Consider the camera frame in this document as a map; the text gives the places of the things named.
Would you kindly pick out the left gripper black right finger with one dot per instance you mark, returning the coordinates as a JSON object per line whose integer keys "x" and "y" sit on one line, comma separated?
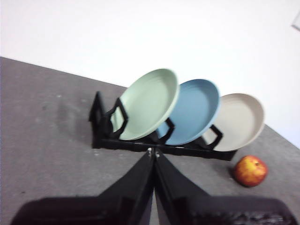
{"x": 199, "y": 208}

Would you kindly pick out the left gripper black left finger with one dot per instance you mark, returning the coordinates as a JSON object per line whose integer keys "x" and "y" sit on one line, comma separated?
{"x": 112, "y": 206}

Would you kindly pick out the red yellow apple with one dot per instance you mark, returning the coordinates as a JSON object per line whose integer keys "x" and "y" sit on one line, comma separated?
{"x": 250, "y": 171}

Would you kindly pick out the green round plate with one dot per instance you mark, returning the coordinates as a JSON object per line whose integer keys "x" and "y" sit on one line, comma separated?
{"x": 150, "y": 100}

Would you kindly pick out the black plate rack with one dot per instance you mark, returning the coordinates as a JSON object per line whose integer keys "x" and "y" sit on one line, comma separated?
{"x": 122, "y": 143}

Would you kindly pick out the beige round plate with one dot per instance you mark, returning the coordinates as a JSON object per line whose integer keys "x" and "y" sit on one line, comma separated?
{"x": 239, "y": 122}

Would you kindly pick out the blue round plate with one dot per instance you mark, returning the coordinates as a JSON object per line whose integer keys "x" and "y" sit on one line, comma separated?
{"x": 194, "y": 112}

